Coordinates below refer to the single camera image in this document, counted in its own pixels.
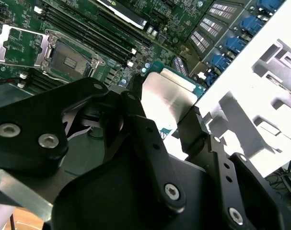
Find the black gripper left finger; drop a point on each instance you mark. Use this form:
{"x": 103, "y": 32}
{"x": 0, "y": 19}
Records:
{"x": 27, "y": 115}

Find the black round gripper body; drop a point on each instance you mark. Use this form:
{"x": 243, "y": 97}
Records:
{"x": 111, "y": 203}

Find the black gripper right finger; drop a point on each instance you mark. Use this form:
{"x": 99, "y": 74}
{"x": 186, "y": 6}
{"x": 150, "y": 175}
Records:
{"x": 193, "y": 134}

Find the silver green CPU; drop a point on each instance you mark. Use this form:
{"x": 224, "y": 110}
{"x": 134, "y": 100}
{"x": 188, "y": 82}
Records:
{"x": 164, "y": 95}

